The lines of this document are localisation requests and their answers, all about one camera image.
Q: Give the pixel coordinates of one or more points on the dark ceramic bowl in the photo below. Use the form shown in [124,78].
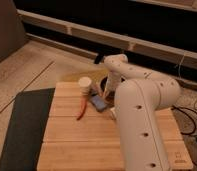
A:
[102,86]

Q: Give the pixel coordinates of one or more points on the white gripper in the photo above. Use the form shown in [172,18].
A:
[113,80]

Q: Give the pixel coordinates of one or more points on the blue sponge block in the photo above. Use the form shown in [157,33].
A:
[98,103]

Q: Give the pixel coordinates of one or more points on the grey sofa corner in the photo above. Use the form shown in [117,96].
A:
[12,32]

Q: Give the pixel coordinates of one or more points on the white paper cup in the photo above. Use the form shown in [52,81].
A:
[85,85]

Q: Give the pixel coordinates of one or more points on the dark floor mat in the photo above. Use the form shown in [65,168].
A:
[26,129]

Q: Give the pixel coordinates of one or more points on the wooden shelf rail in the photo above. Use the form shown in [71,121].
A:
[147,48]

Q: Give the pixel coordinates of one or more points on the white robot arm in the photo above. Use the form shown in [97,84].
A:
[139,92]

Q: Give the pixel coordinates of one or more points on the orange carrot toy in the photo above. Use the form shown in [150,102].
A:
[83,106]

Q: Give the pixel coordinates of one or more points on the white packaged bottle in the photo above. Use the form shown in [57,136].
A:
[112,113]

